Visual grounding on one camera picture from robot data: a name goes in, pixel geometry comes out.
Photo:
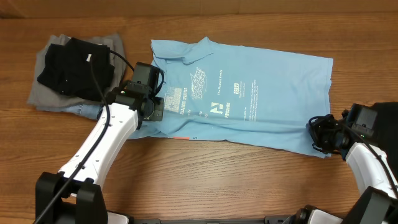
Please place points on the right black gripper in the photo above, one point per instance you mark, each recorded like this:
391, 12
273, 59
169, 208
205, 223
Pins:
319, 134

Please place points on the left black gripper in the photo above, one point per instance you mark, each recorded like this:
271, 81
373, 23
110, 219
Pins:
158, 113

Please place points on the light blue printed t-shirt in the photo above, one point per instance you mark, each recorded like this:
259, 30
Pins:
259, 97

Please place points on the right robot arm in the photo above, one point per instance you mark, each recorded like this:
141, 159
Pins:
375, 180

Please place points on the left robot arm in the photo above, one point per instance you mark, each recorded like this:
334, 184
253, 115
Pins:
74, 194

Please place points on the folded blue jeans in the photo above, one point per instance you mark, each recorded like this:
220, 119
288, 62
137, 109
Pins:
87, 111

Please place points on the black garment at right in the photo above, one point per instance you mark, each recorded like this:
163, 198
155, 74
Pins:
386, 131

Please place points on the black folded shirt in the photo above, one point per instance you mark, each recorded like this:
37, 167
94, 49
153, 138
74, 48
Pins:
78, 68

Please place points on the grey folded garment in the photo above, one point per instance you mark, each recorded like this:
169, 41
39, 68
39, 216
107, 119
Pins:
42, 96

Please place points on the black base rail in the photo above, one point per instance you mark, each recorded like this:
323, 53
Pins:
265, 220

